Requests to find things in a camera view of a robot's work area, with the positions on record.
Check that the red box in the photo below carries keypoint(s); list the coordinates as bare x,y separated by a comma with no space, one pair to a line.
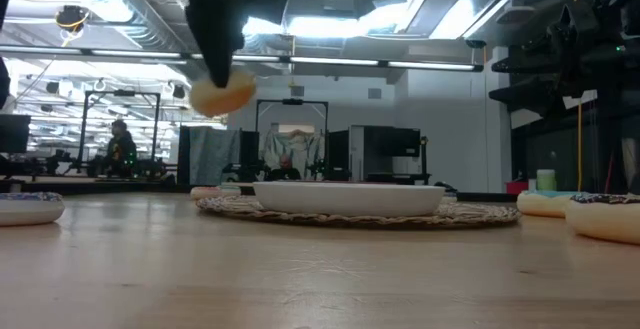
517,187

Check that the black equipment cabinet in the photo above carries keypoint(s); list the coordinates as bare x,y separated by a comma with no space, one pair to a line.
390,149

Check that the small pink frosted donut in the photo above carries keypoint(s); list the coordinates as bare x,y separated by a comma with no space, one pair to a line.
205,194

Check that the black monitor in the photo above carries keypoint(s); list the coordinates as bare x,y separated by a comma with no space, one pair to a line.
14,133

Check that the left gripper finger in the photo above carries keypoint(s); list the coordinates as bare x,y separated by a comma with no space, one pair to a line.
217,44

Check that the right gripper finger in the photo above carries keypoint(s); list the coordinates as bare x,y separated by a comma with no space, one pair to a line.
535,94
537,64

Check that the white round plate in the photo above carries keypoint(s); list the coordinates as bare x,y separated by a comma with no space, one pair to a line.
350,200

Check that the long linear ceiling light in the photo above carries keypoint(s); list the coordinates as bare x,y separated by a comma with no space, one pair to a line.
330,61

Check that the white donut with blue stripes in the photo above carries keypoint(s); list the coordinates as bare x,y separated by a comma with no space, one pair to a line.
25,211

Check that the grey curtain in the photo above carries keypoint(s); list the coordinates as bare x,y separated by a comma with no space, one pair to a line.
212,154

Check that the large blue frosted donut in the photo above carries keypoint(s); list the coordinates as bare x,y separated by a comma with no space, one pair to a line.
542,206

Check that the person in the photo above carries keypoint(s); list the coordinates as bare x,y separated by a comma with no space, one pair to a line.
121,149
285,169

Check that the round woven placemat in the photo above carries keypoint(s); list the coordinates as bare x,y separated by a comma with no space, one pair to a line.
475,215

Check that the black metal rig frame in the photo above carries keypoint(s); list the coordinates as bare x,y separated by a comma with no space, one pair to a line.
258,134
84,129

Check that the small teal frosted donut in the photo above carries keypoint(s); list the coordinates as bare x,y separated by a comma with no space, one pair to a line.
220,101

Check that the chocolate frosted donut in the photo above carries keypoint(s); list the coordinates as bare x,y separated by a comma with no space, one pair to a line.
605,221

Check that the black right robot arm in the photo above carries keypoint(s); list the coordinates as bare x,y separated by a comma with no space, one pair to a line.
620,69

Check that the pale green cup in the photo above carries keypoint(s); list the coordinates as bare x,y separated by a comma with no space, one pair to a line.
546,180

